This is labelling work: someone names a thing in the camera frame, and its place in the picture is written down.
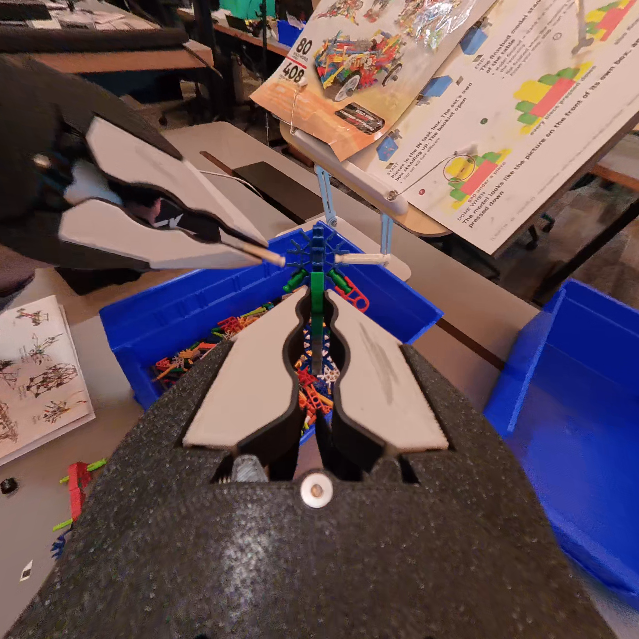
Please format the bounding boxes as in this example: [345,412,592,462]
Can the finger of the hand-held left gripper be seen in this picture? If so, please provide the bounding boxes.
[85,115,272,248]
[58,195,287,272]

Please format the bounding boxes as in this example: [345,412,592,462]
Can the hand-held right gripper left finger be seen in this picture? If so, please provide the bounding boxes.
[185,290,312,478]

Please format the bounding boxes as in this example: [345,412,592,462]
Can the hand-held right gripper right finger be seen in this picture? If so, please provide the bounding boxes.
[322,290,448,479]

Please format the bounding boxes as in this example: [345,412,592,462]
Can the pile of construction toy pieces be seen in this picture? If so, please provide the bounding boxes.
[150,300,345,445]

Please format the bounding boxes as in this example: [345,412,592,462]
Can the blue plastic bin with label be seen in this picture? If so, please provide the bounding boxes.
[100,225,445,445]

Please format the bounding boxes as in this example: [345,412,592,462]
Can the blue snowflake toy assembly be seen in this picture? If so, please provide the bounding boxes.
[283,222,400,378]

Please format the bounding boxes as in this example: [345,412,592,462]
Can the red green toy assembly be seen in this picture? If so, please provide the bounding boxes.
[48,458,110,562]

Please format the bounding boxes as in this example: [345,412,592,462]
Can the long dark office desk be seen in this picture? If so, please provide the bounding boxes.
[0,20,220,79]

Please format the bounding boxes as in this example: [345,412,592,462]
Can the black flat pad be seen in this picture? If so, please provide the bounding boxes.
[232,160,335,224]

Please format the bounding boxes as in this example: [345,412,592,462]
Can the white stand base blue posts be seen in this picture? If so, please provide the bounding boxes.
[312,165,412,283]

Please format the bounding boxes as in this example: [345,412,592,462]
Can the white printed instruction sheet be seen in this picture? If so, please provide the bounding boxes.
[0,295,98,468]

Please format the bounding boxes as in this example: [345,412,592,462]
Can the round wooden board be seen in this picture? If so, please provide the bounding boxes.
[280,120,455,240]

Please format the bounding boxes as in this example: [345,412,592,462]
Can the empty blue plastic bin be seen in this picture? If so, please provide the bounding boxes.
[485,278,639,612]

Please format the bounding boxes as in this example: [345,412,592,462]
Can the toy kit plastic bag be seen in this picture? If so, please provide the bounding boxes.
[250,0,500,162]

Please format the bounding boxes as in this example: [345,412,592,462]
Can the instruction booklet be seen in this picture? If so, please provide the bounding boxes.
[350,0,639,255]

